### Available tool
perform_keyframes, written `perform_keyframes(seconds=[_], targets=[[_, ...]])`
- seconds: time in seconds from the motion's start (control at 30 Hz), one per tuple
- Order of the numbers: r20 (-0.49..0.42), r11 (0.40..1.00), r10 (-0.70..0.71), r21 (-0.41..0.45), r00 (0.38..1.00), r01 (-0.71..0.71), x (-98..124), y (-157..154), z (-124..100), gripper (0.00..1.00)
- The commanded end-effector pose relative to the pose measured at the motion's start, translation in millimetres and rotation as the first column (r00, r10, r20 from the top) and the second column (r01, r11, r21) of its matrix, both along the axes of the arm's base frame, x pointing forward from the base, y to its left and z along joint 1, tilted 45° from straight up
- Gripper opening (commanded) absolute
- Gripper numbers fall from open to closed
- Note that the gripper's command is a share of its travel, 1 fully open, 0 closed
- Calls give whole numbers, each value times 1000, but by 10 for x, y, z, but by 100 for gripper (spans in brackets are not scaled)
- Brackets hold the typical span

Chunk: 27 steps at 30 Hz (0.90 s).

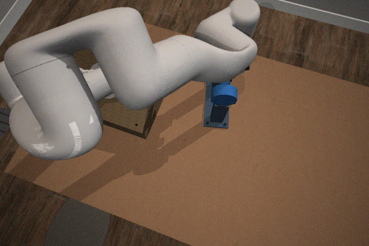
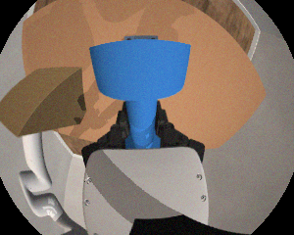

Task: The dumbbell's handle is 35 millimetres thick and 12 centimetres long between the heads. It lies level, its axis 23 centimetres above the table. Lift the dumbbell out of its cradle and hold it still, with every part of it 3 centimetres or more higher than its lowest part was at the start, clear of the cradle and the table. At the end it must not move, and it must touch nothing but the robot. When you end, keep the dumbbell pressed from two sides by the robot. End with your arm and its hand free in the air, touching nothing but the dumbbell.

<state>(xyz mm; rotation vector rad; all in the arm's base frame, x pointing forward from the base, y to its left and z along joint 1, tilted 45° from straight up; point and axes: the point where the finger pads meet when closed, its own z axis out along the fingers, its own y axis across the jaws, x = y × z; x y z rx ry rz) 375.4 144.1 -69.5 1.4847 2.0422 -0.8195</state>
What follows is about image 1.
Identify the blue dumbbell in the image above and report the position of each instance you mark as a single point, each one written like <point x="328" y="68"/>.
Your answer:
<point x="224" y="94"/>

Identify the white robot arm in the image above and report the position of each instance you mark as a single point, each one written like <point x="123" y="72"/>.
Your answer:
<point x="65" y="121"/>

